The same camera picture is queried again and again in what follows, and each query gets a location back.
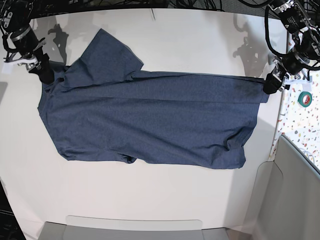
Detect grey plastic bin front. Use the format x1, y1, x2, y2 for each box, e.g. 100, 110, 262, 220
39, 215, 229, 240

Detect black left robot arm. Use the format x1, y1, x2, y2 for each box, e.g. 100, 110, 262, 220
263, 0, 320, 95

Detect grey plastic bin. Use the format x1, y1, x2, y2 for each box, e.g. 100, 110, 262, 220
242, 135, 320, 240
39, 215, 229, 240

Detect terrazzo patterned side table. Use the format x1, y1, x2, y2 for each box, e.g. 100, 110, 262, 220
269, 69, 320, 168

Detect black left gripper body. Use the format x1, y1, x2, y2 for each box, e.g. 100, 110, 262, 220
273, 51, 310, 77

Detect navy blue t-shirt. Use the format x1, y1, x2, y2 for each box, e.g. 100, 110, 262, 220
38, 29, 269, 169

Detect grey plastic bin right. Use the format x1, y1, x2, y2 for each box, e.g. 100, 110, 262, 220
242, 135, 320, 240

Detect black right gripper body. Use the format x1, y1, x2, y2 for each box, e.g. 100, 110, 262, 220
10, 29, 46, 59

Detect green tape roll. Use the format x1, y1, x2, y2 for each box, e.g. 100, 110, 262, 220
297, 91, 313, 108

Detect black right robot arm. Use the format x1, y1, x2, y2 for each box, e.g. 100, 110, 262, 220
0, 0, 55, 85

